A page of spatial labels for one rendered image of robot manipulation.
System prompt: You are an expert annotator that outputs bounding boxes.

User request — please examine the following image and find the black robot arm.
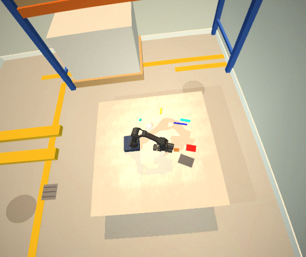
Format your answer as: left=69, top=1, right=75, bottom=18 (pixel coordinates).
left=129, top=127, right=174, bottom=150

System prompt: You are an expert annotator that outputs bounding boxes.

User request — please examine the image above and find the red flat rectangular plate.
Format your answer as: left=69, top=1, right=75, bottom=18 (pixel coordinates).
left=186, top=145, right=196, bottom=152

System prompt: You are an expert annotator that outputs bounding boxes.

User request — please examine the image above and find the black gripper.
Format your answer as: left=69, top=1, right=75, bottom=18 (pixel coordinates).
left=153, top=144, right=173, bottom=153

